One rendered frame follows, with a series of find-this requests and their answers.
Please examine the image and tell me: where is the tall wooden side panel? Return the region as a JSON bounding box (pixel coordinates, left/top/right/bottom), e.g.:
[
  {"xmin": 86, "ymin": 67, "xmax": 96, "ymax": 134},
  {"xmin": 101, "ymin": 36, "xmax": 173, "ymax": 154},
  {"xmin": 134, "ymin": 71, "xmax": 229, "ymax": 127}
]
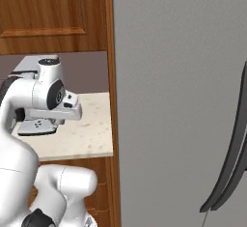
[{"xmin": 103, "ymin": 0, "xmax": 123, "ymax": 227}]

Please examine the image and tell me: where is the short dark fridge handle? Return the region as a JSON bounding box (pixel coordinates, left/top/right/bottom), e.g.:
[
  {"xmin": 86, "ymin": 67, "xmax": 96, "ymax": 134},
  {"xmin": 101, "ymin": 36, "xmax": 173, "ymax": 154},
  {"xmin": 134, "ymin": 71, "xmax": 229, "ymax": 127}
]
[{"xmin": 210, "ymin": 153, "xmax": 247, "ymax": 212}]

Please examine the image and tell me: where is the long dark fridge handle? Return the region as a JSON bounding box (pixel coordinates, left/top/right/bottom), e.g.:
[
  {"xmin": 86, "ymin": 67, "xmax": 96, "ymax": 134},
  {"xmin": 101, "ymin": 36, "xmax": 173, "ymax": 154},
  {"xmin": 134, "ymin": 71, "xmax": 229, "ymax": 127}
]
[{"xmin": 199, "ymin": 61, "xmax": 247, "ymax": 213}]

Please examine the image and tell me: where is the pale grey appliance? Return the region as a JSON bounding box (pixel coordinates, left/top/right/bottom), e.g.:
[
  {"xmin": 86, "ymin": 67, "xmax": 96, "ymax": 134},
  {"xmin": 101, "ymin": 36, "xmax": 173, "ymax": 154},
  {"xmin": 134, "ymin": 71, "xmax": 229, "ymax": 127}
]
[{"xmin": 9, "ymin": 55, "xmax": 41, "ymax": 79}]

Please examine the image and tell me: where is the wooden wall cupboard door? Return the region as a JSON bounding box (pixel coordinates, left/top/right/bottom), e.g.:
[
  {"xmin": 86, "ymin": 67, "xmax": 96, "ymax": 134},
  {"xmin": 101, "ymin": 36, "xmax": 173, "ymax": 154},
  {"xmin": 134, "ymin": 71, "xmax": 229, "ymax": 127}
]
[{"xmin": 0, "ymin": 0, "xmax": 107, "ymax": 56}]

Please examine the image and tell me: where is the grey fridge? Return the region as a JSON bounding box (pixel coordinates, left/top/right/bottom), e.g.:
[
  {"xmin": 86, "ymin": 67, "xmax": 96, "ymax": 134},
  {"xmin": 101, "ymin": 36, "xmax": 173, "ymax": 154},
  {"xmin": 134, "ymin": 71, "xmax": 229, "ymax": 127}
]
[{"xmin": 111, "ymin": 0, "xmax": 247, "ymax": 227}]

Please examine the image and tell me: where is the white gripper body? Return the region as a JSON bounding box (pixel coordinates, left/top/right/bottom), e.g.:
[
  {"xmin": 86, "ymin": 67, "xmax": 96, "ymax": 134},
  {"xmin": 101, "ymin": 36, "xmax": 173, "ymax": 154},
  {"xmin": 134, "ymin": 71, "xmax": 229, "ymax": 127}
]
[{"xmin": 24, "ymin": 102, "xmax": 83, "ymax": 123}]

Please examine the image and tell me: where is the wooden base cupboard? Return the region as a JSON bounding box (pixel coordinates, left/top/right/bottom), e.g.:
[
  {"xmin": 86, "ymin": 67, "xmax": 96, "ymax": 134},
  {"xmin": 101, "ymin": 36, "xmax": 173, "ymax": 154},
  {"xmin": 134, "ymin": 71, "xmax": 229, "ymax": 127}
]
[{"xmin": 28, "ymin": 156, "xmax": 116, "ymax": 227}]

